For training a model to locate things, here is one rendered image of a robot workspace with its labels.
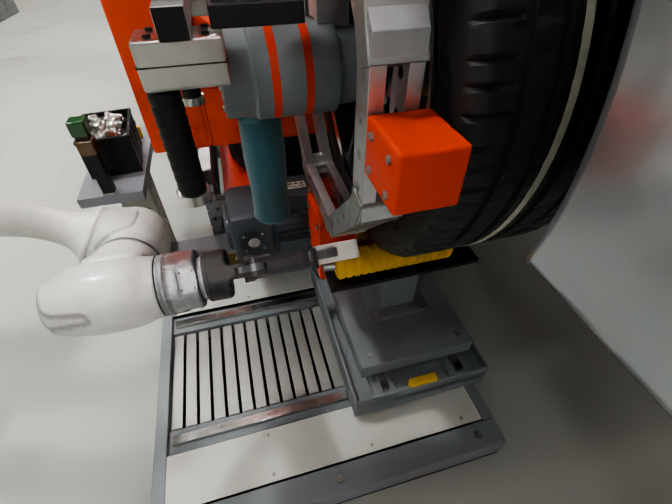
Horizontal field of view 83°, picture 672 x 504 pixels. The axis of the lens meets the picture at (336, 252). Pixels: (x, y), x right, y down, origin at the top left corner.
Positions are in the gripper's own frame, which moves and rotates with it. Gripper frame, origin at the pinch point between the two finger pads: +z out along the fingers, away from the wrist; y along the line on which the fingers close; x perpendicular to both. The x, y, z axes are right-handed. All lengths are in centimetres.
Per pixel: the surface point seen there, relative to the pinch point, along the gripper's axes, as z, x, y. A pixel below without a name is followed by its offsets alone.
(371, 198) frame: 3.0, 5.6, 13.8
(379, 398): 9.9, -36.7, -31.2
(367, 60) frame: 1.5, 17.1, 25.2
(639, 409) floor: 83, -59, -31
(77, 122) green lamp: -47, 42, -39
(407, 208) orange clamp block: 3.2, 2.7, 23.6
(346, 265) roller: 4.1, -2.8, -13.0
